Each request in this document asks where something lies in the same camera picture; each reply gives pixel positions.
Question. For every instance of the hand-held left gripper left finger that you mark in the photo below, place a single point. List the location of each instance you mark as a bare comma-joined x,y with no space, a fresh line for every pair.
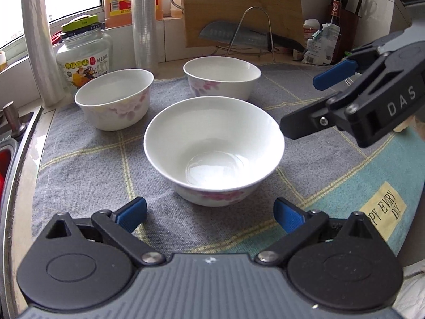
132,214

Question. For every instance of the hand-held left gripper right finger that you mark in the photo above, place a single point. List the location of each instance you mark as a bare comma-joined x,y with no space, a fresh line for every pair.
287,214

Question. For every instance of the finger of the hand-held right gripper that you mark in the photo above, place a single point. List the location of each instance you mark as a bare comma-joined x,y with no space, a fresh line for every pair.
305,121
332,74

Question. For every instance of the white pink floral bowl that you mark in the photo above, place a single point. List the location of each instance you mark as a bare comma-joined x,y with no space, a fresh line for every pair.
109,86
199,133
219,69

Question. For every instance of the white blue seasoning bag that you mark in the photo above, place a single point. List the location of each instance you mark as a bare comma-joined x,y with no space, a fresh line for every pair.
322,46

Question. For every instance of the dark red knife block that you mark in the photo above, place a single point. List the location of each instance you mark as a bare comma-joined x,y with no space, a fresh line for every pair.
348,33

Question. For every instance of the red white seasoning bag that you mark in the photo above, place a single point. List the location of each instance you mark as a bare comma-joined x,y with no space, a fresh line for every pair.
308,33

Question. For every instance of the grey checkered cloth mat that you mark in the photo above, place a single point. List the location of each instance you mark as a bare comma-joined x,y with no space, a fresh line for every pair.
99,172

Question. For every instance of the dark soy sauce bottle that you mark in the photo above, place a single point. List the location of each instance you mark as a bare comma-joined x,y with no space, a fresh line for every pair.
336,10

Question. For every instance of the steel sink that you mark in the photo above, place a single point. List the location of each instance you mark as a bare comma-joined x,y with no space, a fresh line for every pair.
15,186

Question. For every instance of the red item in sink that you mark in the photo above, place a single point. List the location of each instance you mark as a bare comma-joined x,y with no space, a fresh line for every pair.
2,169

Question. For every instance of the white clothing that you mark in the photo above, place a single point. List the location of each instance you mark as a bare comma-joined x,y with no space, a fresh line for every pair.
415,292

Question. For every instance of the metal sink knob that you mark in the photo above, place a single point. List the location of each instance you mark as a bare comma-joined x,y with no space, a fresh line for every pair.
13,116

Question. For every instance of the green lid glass jar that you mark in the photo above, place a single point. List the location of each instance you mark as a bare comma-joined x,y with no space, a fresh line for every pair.
83,63

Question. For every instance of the clear plastic wrap roll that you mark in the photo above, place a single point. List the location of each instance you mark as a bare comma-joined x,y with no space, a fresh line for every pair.
41,46
146,23

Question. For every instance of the orange liquid jug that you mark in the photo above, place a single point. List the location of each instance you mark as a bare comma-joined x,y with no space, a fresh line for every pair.
116,0

